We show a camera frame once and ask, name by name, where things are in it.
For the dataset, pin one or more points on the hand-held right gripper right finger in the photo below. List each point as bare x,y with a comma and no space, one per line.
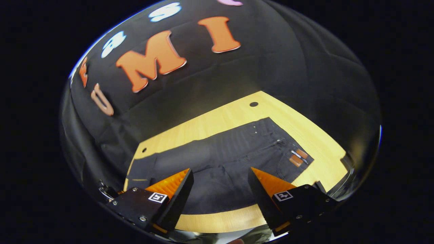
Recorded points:
262,200

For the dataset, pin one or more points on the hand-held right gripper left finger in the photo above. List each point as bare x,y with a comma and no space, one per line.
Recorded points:
178,203

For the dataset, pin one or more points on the dark grey jeans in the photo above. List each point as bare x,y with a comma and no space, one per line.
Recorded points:
217,159

